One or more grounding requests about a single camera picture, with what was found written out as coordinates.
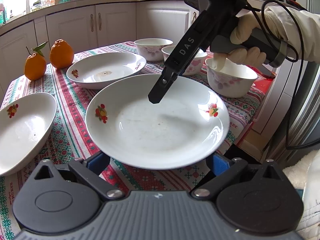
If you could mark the bumpy orange without leaf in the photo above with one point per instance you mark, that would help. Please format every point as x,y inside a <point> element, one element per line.
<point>61,54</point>

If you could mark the red lidded pot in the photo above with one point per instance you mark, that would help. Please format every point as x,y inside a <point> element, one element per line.
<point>294,4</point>

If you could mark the red drink carton box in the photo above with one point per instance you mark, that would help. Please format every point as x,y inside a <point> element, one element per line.
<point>265,78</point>

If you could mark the white plate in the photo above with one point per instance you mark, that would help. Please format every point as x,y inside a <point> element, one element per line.
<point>189,124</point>
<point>26,124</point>
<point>99,71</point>

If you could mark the white sleeved right forearm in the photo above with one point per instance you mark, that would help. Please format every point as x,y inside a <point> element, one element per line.
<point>300,29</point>

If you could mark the white floral bowl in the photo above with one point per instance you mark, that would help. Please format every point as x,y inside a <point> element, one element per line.
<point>232,81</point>
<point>194,67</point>
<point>151,48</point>

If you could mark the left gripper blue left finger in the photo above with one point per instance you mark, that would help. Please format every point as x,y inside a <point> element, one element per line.
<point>87,172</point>

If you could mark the right gloved hand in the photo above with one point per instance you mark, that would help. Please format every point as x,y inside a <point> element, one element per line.
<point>252,56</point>

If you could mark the orange with leaf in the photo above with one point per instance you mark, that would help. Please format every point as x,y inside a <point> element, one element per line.
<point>35,64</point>

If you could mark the white kitchen cabinets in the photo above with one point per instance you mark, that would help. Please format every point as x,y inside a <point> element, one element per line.
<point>88,24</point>

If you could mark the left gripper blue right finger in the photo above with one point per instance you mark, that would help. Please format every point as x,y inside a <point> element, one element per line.
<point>225,171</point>

